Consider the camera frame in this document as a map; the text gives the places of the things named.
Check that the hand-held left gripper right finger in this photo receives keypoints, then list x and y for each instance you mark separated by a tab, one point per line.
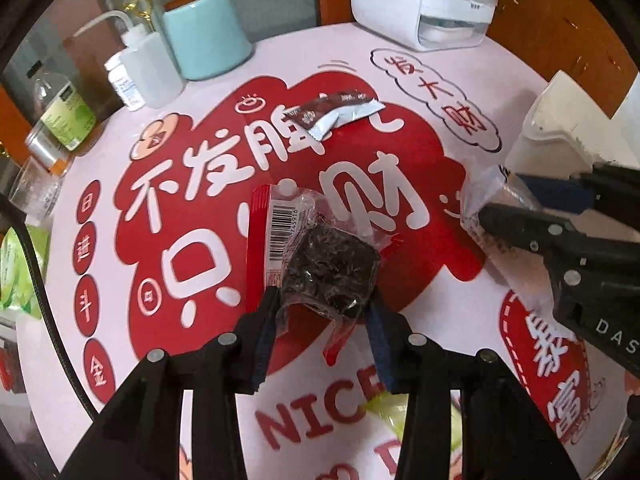
382	345

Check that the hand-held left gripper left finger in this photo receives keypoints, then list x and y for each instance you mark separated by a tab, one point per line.
267	330

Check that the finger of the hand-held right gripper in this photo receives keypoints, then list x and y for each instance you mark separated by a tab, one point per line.
525	230
555	191

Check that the clear plastic snack packet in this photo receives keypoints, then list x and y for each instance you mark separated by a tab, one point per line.
487	187

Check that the white plastic storage box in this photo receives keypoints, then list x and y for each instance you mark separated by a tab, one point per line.
555	125

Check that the red clear dark snack packet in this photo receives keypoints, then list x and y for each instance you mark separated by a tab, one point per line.
325	265

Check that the small green snack packet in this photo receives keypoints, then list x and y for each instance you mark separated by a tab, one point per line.
395	410

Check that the dark red silver sachet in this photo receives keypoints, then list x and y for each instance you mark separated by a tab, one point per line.
340	110

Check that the white countertop appliance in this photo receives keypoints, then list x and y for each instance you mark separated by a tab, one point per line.
390	5

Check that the light green packet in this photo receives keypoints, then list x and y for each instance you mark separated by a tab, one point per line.
22	275

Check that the clear plastic cup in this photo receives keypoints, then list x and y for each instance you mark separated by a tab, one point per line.
35	190

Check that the pink printed table cover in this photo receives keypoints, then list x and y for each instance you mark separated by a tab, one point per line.
300	60

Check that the small metal can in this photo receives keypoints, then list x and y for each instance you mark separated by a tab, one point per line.
45	152

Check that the white squeeze bottle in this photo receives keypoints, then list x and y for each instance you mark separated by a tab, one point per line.
150	70

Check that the small white pill bottle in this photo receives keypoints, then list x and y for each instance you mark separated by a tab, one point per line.
122	82

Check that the clear bottle with green label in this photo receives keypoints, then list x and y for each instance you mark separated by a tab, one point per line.
67	110

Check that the teal canister with wooden lid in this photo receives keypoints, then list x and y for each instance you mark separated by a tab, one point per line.
207	35

